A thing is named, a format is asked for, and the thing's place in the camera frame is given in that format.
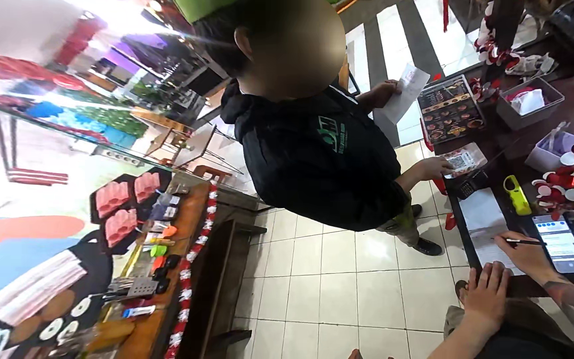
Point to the person's left hand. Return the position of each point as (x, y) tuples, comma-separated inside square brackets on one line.
[(486, 302)]

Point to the person's right hand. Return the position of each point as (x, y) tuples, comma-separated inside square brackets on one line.
[(531, 255)]

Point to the person's left little finger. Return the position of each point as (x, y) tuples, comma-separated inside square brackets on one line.
[(472, 278)]

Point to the person's left middle finger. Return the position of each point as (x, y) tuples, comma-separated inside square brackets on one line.
[(496, 275)]

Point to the person's right fingers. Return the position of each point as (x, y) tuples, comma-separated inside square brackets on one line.
[(506, 243)]

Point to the person's left index finger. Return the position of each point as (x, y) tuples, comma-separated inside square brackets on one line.
[(505, 282)]

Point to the person's left ring finger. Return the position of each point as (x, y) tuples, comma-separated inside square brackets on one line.
[(485, 275)]

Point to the black pen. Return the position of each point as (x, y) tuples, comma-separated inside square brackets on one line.
[(526, 242)]

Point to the person's right forearm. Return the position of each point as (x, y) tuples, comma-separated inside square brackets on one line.
[(573, 306)]

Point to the person's left forearm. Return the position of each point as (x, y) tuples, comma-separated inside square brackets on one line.
[(466, 340)]

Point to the white paper sheet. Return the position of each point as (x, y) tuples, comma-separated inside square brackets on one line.
[(484, 218)]

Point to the yellow-green oblong tool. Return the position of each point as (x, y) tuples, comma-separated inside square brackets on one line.
[(518, 199)]

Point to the person's legs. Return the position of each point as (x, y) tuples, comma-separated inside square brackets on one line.
[(526, 331)]

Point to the white smartphone with lit screen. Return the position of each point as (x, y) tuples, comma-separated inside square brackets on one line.
[(562, 245)]

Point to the black keypad device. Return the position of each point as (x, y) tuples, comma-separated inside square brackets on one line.
[(469, 186)]

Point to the red and white tinsel garland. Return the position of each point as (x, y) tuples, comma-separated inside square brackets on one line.
[(568, 182), (185, 279)]

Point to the light purple plastic basket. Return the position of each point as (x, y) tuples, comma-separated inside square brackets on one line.
[(542, 157)]

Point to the card with square code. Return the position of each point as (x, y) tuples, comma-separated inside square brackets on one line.
[(464, 159)]

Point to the dark table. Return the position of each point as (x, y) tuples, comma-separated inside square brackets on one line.
[(518, 149)]

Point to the grey plastic basket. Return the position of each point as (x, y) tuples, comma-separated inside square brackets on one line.
[(530, 113)]

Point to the white crumpled tissue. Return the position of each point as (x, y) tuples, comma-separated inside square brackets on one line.
[(528, 102)]

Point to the menu board with food pictures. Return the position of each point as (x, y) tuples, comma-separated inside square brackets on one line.
[(451, 110)]

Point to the white paper slip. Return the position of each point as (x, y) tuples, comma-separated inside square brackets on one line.
[(406, 94)]

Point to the clear plastic bag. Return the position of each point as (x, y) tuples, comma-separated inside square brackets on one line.
[(531, 66)]

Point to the red and white bead garland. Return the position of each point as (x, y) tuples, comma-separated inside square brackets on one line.
[(491, 50)]

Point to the dark wooden bench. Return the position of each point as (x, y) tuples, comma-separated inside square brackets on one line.
[(217, 279)]

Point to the wooden counter with utensils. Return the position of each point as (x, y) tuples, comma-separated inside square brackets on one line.
[(175, 239)]

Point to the light table with black legs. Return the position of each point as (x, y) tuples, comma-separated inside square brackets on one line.
[(200, 142)]

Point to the black tray with pink blocks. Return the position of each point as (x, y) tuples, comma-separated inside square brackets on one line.
[(116, 199)]

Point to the green cap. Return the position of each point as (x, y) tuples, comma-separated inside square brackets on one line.
[(200, 7)]

